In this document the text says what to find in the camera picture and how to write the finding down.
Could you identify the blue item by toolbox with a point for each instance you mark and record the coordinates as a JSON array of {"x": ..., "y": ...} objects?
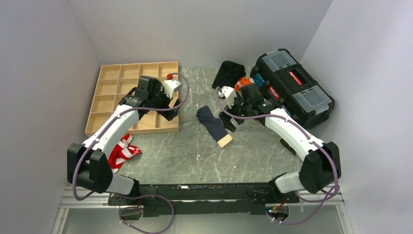
[{"x": 258, "y": 80}]

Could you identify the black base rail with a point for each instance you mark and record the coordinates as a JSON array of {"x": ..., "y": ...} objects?
[{"x": 195, "y": 199}]

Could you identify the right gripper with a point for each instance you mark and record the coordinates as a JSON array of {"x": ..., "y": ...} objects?
[{"x": 226, "y": 118}]

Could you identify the yellow black screwdriver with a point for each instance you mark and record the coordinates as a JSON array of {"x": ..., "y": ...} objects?
[{"x": 288, "y": 146}]

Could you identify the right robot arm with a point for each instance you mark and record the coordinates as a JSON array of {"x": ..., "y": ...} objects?
[{"x": 320, "y": 161}]

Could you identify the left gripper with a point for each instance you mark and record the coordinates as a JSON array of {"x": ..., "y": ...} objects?
[{"x": 169, "y": 114}]

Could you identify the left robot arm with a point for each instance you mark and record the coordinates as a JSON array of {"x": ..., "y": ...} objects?
[{"x": 88, "y": 162}]

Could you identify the red white garment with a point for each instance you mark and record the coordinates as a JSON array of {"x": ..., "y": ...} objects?
[{"x": 122, "y": 152}]

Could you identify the wooden compartment tray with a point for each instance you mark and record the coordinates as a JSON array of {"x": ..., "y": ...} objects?
[{"x": 114, "y": 82}]

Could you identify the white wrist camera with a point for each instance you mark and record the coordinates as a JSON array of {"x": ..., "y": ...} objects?
[
  {"x": 228, "y": 94},
  {"x": 171, "y": 85}
]

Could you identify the black toolbox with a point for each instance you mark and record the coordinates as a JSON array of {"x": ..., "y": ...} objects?
[{"x": 288, "y": 83}]

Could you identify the orange white garment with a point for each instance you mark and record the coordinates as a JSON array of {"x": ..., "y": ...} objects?
[{"x": 242, "y": 82}]

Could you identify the black garment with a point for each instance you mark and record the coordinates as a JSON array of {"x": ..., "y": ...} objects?
[{"x": 228, "y": 74}]

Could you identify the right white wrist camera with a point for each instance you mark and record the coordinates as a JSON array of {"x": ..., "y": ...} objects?
[{"x": 228, "y": 94}]

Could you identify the aluminium frame rail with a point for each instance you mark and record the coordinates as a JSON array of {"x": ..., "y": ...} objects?
[{"x": 306, "y": 201}]

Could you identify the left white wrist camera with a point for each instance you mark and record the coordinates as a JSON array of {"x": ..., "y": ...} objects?
[{"x": 171, "y": 85}]

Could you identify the navy underwear beige waistband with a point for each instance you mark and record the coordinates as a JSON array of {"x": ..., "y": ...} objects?
[{"x": 214, "y": 126}]

